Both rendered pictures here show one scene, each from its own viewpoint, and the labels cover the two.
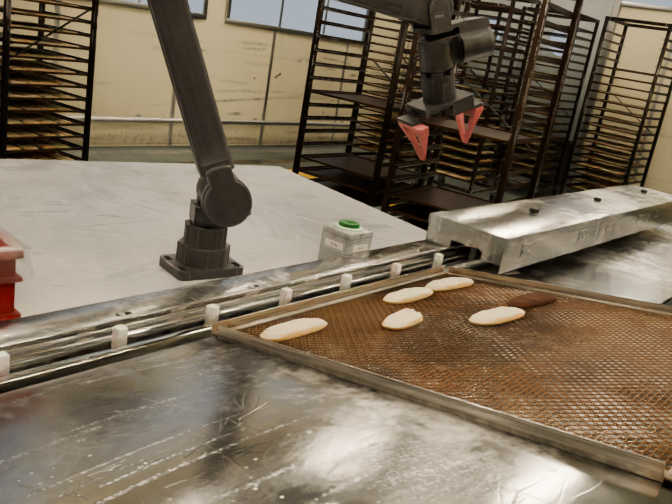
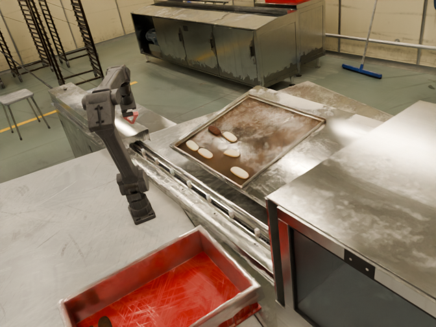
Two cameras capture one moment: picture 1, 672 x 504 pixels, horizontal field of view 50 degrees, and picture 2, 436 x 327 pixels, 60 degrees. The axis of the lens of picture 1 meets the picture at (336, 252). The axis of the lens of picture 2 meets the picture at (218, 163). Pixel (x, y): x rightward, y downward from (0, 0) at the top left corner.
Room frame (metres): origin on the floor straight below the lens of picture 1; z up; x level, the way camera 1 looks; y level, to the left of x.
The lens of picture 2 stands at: (0.40, 1.24, 1.73)
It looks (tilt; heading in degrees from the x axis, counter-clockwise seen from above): 32 degrees down; 291
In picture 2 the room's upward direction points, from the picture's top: 10 degrees counter-clockwise
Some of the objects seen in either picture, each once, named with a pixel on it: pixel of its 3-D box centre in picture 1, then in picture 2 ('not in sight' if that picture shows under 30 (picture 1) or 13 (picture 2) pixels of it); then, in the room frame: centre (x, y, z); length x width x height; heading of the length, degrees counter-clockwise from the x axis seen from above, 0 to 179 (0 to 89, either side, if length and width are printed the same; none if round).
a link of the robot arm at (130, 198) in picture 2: (221, 202); (133, 186); (1.15, 0.20, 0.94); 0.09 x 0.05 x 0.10; 111
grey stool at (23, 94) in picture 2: not in sight; (23, 113); (3.95, -2.05, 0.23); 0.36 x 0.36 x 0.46; 58
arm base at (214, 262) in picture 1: (203, 247); (139, 205); (1.14, 0.22, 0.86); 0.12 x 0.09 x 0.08; 131
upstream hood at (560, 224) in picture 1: (583, 214); (90, 110); (1.88, -0.63, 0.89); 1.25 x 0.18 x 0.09; 142
